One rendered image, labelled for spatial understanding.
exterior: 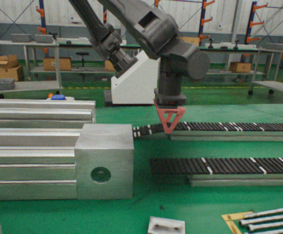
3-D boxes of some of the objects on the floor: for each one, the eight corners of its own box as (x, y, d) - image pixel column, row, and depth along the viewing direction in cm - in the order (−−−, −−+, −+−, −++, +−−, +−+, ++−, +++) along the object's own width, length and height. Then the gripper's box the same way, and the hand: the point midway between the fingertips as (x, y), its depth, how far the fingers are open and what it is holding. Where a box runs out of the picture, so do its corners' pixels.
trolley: (62, 95, 381) (56, 31, 346) (65, 105, 334) (59, 32, 298) (-10, 100, 343) (-24, 28, 307) (-17, 111, 296) (-35, 28, 260)
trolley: (247, 94, 444) (258, 40, 408) (269, 93, 459) (283, 41, 423) (293, 111, 352) (313, 43, 316) (319, 109, 366) (342, 44, 330)
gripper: (191, 74, 50) (183, 137, 55) (180, 68, 60) (174, 122, 65) (160, 73, 49) (156, 137, 55) (154, 67, 59) (151, 122, 64)
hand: (166, 126), depth 60 cm, fingers closed on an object, 5 cm apart
